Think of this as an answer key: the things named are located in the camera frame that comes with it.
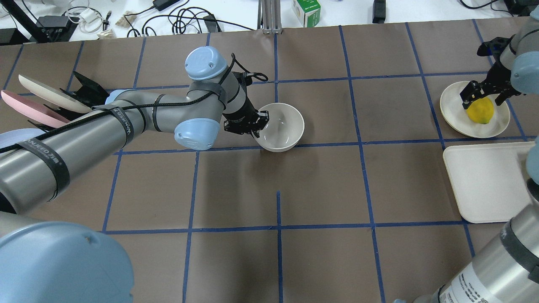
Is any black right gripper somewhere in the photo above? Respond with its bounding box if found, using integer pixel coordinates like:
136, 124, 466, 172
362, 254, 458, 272
459, 64, 522, 110

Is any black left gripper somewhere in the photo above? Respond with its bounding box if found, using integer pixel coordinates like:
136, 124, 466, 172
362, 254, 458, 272
223, 98, 270, 138

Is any yellow lemon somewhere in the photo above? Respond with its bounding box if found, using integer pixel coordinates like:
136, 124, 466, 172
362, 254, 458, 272
465, 97, 495, 125

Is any white ceramic bowl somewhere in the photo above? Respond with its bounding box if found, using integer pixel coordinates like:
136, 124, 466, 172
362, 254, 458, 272
254, 102, 305, 153

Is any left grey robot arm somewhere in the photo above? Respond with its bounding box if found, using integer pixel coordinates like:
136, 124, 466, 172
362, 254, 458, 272
0, 46, 269, 303

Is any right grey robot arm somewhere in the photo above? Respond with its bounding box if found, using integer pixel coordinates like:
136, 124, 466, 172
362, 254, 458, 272
415, 8, 539, 303

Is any round cream plate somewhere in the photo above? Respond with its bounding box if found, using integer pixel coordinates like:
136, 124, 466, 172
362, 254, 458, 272
440, 81, 511, 138

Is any rectangular cream tray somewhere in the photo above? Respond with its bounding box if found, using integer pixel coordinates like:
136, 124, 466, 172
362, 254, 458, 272
443, 142, 535, 223

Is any green white carton box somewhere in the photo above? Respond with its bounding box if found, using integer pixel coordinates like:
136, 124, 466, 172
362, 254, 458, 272
292, 0, 321, 28

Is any black power adapter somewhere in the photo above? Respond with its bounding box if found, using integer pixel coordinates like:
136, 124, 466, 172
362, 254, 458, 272
372, 0, 387, 24

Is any black dish rack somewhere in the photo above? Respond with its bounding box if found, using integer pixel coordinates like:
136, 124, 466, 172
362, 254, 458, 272
27, 71, 111, 132

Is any cream plate in rack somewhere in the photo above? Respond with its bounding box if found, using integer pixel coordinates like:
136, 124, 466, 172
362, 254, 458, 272
19, 74, 92, 114

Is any pink plate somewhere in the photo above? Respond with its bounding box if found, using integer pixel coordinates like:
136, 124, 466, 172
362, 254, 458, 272
1, 90, 70, 128

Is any light blue plate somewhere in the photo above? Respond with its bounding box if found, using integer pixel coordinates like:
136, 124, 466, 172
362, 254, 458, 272
0, 128, 46, 148

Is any aluminium frame post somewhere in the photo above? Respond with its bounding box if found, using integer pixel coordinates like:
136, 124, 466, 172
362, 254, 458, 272
257, 0, 283, 35

